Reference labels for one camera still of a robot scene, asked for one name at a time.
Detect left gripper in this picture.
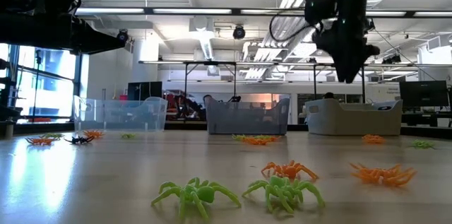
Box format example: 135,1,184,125
0,14,127,55

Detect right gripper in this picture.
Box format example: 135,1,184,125
312,18,381,83

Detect white plastic bin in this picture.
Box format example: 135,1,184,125
304,98,404,137

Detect black monitor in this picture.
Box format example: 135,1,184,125
127,81,164,102
399,80,450,108

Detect clear plastic bin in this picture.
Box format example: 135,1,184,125
72,95,169,134

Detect black light stand pole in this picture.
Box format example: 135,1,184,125
32,49,43,121

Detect red background equipment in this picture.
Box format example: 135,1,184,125
164,91,196,117

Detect black rig crossbar with lights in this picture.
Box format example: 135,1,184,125
74,6,452,19

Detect black plastic toy spider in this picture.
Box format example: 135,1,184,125
64,135,96,146

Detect smoky grey plastic bin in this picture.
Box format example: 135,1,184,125
206,95,292,136

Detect black background rig frame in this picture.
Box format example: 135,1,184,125
139,59,238,122
310,61,367,104

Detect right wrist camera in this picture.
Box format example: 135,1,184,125
304,0,342,25

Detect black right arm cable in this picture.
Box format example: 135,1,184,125
268,0,324,43

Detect black overhead camera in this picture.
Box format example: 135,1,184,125
232,23,246,41

